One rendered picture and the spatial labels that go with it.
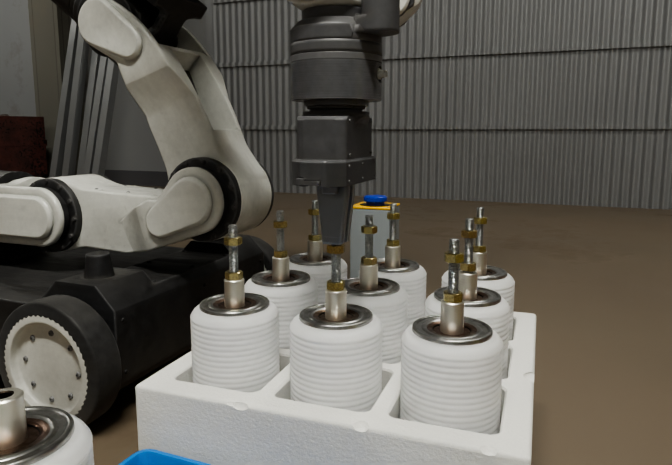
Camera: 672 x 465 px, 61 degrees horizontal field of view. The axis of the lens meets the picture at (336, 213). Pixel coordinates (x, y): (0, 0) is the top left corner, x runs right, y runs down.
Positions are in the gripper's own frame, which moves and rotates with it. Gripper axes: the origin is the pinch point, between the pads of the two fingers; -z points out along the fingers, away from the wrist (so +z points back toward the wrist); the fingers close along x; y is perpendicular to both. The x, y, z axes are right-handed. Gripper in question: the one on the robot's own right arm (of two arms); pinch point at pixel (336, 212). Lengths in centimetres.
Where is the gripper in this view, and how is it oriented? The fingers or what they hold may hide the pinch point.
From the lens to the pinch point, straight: 56.8
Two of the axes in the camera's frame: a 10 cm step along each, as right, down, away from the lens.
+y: 9.3, 0.5, -3.5
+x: -3.5, 1.3, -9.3
